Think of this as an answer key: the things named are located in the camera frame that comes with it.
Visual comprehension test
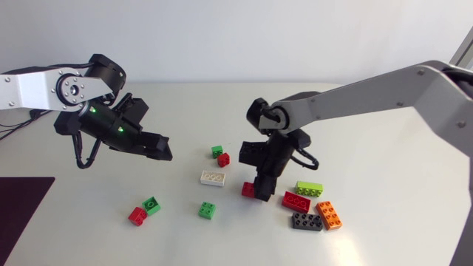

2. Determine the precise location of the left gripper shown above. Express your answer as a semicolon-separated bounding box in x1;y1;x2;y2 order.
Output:
108;127;174;162

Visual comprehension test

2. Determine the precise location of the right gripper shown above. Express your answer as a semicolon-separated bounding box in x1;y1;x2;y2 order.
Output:
252;146;287;202

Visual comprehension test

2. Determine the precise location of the large red toy brick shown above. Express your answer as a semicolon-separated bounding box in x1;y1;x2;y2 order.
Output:
281;191;312;214

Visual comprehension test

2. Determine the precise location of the lime green toy brick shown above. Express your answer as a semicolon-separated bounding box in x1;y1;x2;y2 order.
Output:
295;180;324;198

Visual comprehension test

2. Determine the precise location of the white toy brick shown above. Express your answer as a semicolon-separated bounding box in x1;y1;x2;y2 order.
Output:
200;170;226;188

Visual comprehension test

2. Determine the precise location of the black toy brick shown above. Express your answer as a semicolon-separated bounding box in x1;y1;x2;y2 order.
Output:
290;212;324;232

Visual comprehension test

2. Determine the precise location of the orange toy brick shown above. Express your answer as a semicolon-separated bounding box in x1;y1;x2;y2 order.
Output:
315;200;343;231

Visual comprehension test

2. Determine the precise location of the dark mat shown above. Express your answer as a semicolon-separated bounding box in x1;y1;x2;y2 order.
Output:
0;176;56;256

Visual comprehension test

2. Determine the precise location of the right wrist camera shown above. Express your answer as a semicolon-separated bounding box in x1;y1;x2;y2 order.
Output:
238;140;270;167

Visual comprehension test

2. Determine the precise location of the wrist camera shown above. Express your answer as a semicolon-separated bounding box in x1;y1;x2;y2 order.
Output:
113;92;150;129
238;140;270;167

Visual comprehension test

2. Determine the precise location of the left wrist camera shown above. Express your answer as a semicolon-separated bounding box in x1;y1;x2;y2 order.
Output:
113;92;150;129

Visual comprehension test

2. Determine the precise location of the black cable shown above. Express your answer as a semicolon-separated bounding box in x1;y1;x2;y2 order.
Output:
0;109;52;142

